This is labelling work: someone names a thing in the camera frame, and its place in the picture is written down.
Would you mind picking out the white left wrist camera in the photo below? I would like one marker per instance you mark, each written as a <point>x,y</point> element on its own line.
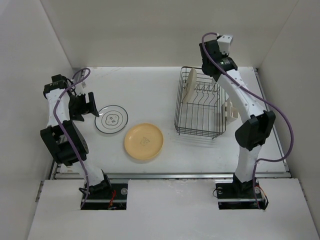
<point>79,88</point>

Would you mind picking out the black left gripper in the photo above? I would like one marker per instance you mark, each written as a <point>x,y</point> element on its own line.
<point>76,114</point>

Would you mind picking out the white patterned plate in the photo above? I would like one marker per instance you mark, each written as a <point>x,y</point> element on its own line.
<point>111,119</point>
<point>215,79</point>

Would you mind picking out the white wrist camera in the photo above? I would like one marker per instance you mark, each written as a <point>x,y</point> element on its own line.
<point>79,88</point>
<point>224,43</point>

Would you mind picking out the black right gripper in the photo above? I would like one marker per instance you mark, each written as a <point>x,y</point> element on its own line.
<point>224,56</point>

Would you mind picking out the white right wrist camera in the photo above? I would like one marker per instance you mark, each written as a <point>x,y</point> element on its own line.
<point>224,43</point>

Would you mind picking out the aluminium rail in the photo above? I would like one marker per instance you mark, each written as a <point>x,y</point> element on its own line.
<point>267,126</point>
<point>175,176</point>

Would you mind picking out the yellow plate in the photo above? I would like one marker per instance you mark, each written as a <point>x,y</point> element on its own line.
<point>144,141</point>

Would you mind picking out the cream white plate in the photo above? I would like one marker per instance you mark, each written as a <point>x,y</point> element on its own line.
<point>189,86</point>

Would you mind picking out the aluminium rail right side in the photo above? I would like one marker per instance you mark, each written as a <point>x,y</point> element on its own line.
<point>267,126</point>

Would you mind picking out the aluminium rail front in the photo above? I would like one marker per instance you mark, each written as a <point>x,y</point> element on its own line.
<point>175,176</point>

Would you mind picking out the beige cutlery holder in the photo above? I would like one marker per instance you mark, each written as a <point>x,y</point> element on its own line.
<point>229,112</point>

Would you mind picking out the grey wire dish rack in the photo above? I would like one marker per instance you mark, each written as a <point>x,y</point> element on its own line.
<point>203,114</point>

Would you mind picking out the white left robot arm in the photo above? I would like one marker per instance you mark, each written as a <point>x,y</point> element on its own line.
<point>63,139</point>

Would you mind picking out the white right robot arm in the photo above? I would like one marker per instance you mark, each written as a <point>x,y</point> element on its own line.
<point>257,122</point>

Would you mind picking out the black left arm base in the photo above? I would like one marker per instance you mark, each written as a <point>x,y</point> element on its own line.
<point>113,199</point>

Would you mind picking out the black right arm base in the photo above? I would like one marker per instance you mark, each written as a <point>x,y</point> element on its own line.
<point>230,197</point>

